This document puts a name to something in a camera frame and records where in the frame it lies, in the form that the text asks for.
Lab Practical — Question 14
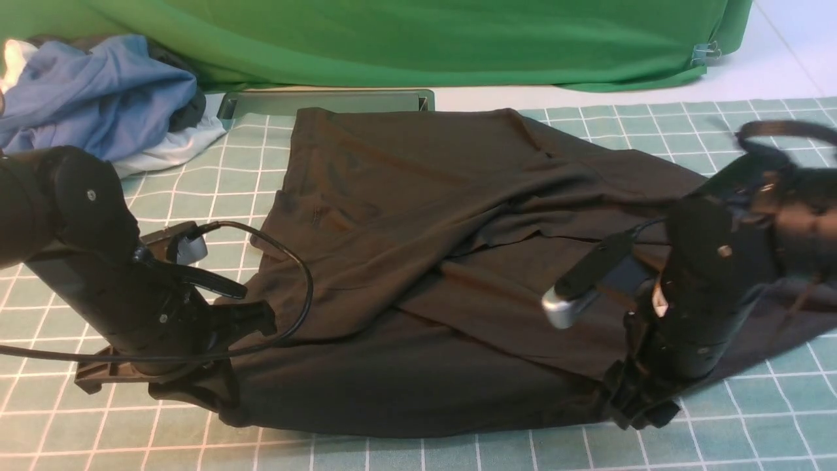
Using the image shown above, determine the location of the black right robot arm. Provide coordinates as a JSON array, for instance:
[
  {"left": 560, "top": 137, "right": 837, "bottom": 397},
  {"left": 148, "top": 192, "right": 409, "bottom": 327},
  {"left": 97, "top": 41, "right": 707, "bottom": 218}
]
[{"left": 600, "top": 120, "right": 835, "bottom": 430}]

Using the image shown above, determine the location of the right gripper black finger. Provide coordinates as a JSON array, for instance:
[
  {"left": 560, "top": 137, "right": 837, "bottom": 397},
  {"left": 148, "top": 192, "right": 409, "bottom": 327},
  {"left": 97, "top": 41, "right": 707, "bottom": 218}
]
[{"left": 602, "top": 360, "right": 682, "bottom": 431}]

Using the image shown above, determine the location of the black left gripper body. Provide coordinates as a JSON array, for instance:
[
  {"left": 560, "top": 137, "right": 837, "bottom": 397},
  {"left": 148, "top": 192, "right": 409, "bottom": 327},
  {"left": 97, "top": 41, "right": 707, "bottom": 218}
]
[{"left": 26, "top": 249, "right": 276, "bottom": 383}]

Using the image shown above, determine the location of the green backdrop cloth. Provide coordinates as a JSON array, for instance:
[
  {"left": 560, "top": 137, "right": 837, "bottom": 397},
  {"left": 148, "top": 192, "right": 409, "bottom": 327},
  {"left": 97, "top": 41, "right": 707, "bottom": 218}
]
[{"left": 2, "top": 1, "right": 753, "bottom": 93}]

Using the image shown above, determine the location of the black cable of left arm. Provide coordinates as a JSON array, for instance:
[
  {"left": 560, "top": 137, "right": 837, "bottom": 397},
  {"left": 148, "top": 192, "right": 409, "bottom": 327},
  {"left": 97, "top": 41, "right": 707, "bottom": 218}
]
[{"left": 0, "top": 221, "right": 315, "bottom": 364}]

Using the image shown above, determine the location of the dark gray long-sleeve shirt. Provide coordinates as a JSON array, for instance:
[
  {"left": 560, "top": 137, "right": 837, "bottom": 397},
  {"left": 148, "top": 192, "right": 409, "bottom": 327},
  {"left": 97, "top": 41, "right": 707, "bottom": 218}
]
[{"left": 149, "top": 107, "right": 837, "bottom": 439}]

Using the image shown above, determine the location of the gray metal rail bracket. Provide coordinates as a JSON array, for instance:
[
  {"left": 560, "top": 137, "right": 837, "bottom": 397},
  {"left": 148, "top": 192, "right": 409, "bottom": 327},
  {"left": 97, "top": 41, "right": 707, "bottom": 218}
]
[{"left": 217, "top": 89, "right": 436, "bottom": 120}]

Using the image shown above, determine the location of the blue crumpled garment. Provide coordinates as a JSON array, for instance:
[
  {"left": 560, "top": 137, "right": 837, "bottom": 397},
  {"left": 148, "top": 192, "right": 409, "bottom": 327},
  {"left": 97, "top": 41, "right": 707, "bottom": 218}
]
[{"left": 2, "top": 35, "right": 199, "bottom": 162}]

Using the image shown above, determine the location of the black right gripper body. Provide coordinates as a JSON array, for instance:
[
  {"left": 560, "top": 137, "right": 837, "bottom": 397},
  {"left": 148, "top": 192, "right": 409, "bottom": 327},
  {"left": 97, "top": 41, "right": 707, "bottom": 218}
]
[{"left": 630, "top": 197, "right": 772, "bottom": 383}]

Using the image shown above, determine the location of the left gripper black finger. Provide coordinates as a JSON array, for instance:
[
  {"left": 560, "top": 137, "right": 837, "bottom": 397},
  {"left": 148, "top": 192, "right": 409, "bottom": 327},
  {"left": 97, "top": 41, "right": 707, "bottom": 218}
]
[
  {"left": 74, "top": 346, "right": 150, "bottom": 394},
  {"left": 149, "top": 360, "right": 240, "bottom": 413}
]

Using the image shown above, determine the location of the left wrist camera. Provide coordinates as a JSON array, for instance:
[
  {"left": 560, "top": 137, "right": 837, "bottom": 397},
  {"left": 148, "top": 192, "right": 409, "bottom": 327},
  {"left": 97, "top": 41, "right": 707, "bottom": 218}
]
[{"left": 140, "top": 221, "right": 209, "bottom": 265}]

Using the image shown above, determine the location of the metal binder clip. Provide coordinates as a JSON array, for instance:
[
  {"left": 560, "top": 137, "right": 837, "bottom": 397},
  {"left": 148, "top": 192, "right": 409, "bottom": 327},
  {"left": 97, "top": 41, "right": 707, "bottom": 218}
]
[{"left": 690, "top": 40, "right": 723, "bottom": 66}]

